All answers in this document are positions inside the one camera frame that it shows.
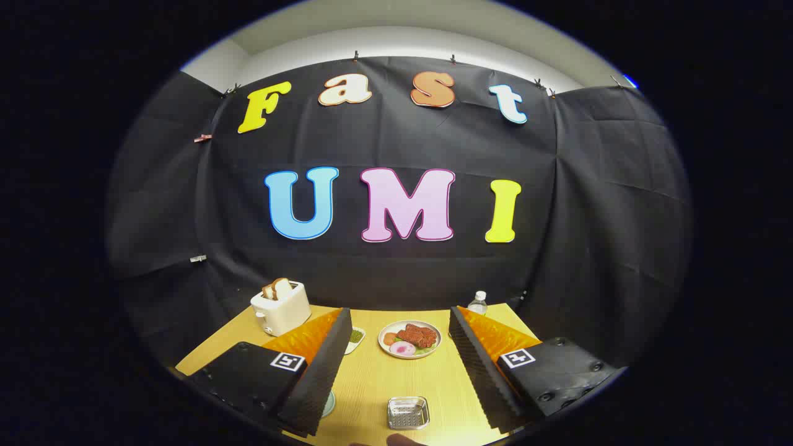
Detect white oval food plate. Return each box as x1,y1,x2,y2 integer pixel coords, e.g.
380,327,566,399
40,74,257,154
379,320,442,359

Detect brown meat slices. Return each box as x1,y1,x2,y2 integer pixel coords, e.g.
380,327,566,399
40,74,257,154
396,323,436,348

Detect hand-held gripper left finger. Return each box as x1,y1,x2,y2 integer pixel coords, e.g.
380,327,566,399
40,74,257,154
186,308,353,436

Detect white toaster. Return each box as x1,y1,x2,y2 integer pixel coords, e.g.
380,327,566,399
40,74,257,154
250,282,312,337

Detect perforated metal basket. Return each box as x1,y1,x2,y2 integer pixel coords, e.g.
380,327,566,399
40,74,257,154
387,396,431,431

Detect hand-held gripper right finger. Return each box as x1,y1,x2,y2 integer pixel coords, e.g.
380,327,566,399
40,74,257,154
449,305,628,434

